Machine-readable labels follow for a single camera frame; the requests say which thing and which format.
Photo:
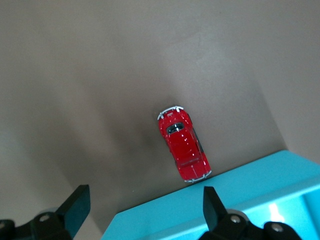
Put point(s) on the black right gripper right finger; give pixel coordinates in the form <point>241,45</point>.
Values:
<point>213,212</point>

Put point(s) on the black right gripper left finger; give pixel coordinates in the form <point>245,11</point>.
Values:
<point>75,210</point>

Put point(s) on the red beetle toy car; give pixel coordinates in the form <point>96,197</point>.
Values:
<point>183,145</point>

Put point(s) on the blue plastic storage box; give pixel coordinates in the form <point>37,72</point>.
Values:
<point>175,207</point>

